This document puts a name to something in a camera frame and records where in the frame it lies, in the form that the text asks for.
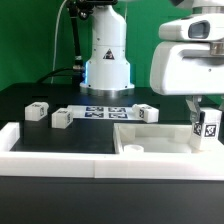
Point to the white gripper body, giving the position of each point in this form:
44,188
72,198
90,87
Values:
186,69

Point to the white square table top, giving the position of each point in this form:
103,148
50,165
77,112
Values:
161,138

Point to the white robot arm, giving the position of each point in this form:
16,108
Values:
108,71

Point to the white sheet with AprilTags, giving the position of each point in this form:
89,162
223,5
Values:
102,112

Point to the white U-shaped obstacle fence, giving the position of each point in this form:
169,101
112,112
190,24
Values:
188,166

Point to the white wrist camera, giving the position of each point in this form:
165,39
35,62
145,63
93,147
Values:
192,29

